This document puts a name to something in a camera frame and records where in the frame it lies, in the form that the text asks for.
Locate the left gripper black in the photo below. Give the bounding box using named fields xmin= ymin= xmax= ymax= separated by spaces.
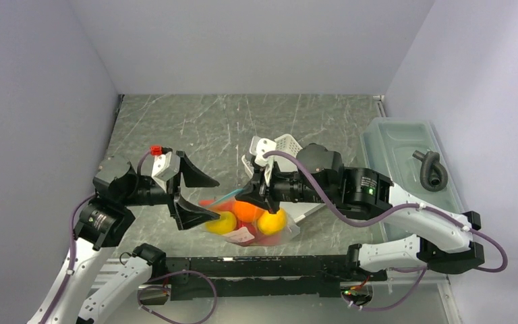
xmin=121 ymin=151 xmax=220 ymax=227

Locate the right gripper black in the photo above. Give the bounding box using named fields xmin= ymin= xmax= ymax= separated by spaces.
xmin=235 ymin=159 xmax=335 ymax=214

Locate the orange fruit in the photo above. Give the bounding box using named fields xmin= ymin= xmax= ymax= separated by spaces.
xmin=233 ymin=200 xmax=264 ymax=223

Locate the clear zip top bag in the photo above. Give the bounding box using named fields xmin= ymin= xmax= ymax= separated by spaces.
xmin=198 ymin=190 xmax=301 ymax=248

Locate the yellow mango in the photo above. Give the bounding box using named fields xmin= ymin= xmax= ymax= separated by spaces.
xmin=256 ymin=209 xmax=287 ymax=236

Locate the white perforated plastic basket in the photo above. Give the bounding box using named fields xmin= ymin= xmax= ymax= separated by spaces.
xmin=241 ymin=134 xmax=324 ymax=223

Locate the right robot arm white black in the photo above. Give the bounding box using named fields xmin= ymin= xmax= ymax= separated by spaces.
xmin=236 ymin=143 xmax=485 ymax=280

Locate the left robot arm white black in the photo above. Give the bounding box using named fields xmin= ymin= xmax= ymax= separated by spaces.
xmin=31 ymin=146 xmax=219 ymax=323

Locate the clear plastic storage bin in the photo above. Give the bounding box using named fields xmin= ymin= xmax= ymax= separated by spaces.
xmin=357 ymin=117 xmax=465 ymax=213

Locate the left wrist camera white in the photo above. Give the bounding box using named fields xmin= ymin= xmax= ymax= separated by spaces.
xmin=150 ymin=145 xmax=180 ymax=192

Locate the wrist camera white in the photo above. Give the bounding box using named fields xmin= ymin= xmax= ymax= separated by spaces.
xmin=150 ymin=145 xmax=180 ymax=192
xmin=250 ymin=136 xmax=277 ymax=186

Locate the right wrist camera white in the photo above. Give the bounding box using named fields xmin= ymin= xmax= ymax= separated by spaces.
xmin=250 ymin=136 xmax=277 ymax=186

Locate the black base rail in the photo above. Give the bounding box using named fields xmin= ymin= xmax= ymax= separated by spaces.
xmin=147 ymin=254 xmax=387 ymax=301

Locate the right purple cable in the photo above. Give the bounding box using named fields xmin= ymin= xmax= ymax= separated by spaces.
xmin=263 ymin=150 xmax=509 ymax=273

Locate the purple cable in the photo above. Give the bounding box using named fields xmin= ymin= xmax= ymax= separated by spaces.
xmin=263 ymin=150 xmax=509 ymax=273
xmin=37 ymin=194 xmax=96 ymax=324

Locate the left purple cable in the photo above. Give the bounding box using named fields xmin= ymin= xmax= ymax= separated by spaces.
xmin=37 ymin=194 xmax=96 ymax=324

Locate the grey corrugated hose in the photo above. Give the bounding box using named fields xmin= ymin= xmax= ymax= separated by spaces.
xmin=412 ymin=150 xmax=449 ymax=192

